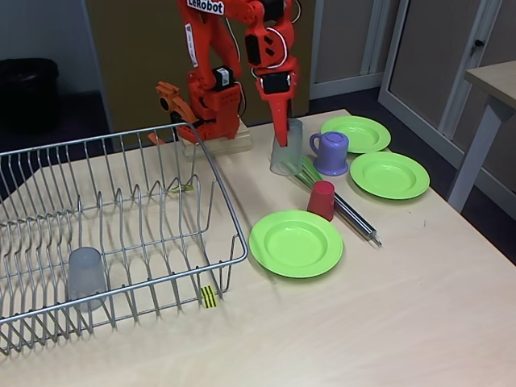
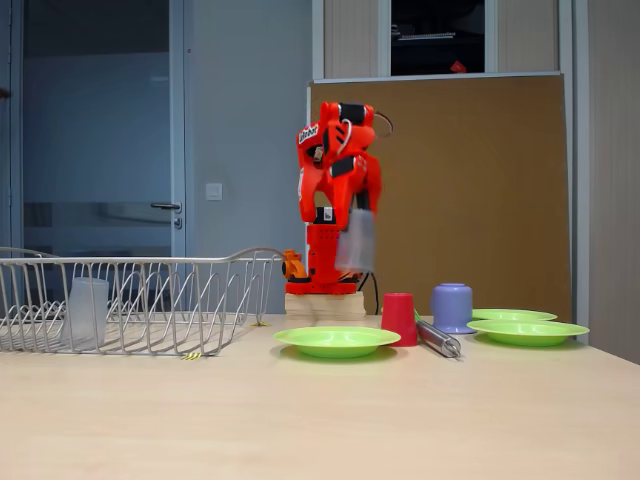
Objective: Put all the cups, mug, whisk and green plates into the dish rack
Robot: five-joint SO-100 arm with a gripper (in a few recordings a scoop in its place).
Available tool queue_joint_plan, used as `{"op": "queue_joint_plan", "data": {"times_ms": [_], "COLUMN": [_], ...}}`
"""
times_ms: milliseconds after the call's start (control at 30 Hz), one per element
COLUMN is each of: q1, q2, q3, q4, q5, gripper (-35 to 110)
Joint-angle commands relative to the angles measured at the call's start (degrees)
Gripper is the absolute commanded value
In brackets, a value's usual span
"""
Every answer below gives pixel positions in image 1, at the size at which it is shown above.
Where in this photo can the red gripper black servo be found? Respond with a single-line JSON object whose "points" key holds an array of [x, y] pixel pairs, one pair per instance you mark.
{"points": [[276, 84]]}

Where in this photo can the wooden base block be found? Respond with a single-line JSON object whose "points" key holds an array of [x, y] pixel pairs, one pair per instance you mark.
{"points": [[238, 143]]}

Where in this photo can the brown cork board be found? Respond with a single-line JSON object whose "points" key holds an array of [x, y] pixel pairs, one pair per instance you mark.
{"points": [[141, 60]]}

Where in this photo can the black cabinet key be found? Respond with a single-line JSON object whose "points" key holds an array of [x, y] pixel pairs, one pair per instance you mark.
{"points": [[479, 45]]}

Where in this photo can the beige side table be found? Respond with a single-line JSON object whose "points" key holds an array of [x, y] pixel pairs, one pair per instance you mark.
{"points": [[496, 76]]}

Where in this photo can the red plastic cup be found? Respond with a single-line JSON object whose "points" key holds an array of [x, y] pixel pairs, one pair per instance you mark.
{"points": [[321, 201]]}

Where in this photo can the black trash bin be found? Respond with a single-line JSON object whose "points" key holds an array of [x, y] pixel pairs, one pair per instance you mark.
{"points": [[28, 92]]}

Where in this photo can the translucent grey plastic cup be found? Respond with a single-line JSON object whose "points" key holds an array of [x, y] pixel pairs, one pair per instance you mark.
{"points": [[84, 274], [296, 157]]}

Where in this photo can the grey office cabinet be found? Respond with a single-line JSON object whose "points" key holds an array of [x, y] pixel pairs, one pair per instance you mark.
{"points": [[435, 60]]}

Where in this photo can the orange plastic clamp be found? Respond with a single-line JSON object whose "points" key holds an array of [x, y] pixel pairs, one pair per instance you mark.
{"points": [[177, 106]]}

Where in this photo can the green plastic plate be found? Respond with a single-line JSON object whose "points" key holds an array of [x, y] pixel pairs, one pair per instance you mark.
{"points": [[389, 175], [296, 246], [359, 133]]}

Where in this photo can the yellow black tape marker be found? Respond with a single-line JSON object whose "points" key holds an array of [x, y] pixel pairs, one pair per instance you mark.
{"points": [[183, 188], [209, 297]]}

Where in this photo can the purple plastic mug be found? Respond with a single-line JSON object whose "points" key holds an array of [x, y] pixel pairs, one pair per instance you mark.
{"points": [[332, 153]]}

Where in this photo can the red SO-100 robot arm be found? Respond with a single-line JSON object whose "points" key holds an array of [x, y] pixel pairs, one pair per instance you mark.
{"points": [[201, 48]]}

